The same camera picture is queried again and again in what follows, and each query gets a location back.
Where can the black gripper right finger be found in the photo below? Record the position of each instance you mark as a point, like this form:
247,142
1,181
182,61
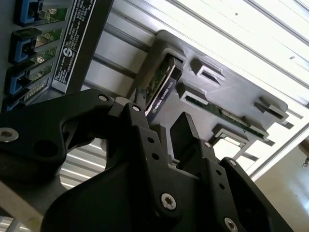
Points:
186,140

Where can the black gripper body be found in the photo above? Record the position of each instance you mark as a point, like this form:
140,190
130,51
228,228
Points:
108,207

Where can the green graphics card black cooler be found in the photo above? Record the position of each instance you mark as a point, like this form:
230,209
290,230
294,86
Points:
161,96

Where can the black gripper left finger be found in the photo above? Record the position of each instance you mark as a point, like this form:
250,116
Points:
36,125

